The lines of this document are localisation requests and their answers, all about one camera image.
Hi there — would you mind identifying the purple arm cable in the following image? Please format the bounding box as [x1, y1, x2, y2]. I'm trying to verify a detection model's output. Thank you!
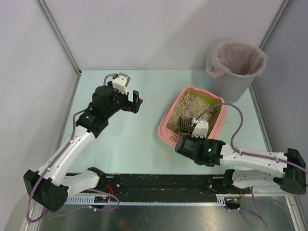
[192, 103, 308, 227]
[26, 73, 121, 224]

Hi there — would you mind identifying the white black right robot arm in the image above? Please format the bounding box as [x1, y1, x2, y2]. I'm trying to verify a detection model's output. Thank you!
[175, 137, 308, 195]

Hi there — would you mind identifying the right aluminium corner post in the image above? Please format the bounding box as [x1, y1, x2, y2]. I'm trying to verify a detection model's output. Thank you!
[259, 0, 294, 50]

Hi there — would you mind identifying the beige cat litter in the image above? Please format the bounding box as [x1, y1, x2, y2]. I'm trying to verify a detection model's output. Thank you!
[167, 92, 219, 136]

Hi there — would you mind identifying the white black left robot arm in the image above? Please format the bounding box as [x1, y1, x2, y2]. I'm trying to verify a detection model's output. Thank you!
[23, 81, 143, 212]

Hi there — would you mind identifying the grey waste bin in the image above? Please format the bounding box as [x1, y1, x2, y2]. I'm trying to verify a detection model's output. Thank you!
[211, 73, 259, 103]

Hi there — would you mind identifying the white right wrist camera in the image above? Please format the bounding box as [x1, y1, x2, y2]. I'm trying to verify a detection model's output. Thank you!
[191, 119, 209, 138]

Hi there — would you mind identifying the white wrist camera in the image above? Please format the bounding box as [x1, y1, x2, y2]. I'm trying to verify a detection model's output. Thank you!
[191, 119, 209, 138]
[112, 73, 130, 95]

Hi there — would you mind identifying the aluminium corner post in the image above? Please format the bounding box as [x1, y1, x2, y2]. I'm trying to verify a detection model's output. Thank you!
[36, 0, 81, 76]
[259, 0, 294, 50]

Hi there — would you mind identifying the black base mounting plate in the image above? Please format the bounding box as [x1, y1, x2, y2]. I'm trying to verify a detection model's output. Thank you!
[64, 172, 244, 203]

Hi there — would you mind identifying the pink and green litter box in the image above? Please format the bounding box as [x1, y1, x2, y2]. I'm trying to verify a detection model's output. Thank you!
[158, 86, 227, 148]

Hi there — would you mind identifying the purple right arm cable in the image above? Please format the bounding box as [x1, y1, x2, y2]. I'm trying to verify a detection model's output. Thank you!
[192, 103, 308, 227]

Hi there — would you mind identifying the slotted grey cable duct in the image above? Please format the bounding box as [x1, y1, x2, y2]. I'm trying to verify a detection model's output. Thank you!
[65, 193, 243, 206]

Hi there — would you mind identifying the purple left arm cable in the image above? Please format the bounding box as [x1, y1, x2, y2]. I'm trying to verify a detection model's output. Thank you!
[26, 73, 121, 224]

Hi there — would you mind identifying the left aluminium corner post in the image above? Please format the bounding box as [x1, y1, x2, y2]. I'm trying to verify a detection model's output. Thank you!
[36, 0, 81, 76]

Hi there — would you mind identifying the pink bin liner bag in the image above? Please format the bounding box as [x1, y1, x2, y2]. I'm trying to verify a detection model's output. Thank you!
[206, 40, 268, 78]

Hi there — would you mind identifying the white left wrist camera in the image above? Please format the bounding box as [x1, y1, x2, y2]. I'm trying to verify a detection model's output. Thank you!
[112, 73, 130, 95]

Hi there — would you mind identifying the black slotted litter scoop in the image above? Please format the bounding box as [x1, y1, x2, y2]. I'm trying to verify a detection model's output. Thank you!
[179, 116, 196, 134]

